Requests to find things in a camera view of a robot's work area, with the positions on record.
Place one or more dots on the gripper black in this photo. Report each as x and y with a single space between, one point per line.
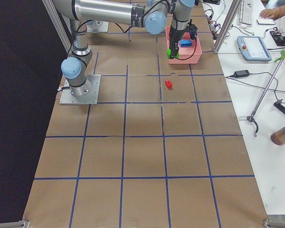
175 34

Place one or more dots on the green block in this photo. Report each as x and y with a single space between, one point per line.
172 53

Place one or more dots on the blue block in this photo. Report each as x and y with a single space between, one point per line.
185 43

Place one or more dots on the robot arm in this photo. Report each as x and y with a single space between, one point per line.
94 16

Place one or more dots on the pink plastic box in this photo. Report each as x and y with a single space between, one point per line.
187 55

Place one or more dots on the person hand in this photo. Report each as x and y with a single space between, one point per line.
270 13

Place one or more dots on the red block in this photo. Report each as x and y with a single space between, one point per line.
169 84

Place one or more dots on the black power adapter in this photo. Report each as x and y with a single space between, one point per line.
241 73

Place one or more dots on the teach pendant tablet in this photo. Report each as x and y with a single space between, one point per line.
253 48

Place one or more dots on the white keyboard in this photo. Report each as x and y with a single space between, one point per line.
245 13

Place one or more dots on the reacher grabber tool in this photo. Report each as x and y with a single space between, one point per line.
251 118

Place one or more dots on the brown bottle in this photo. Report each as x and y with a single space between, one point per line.
278 137

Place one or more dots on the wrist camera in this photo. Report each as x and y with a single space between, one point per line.
192 29

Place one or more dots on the aluminium frame post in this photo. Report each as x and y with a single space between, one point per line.
226 25

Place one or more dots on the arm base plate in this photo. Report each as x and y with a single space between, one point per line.
95 26
86 94

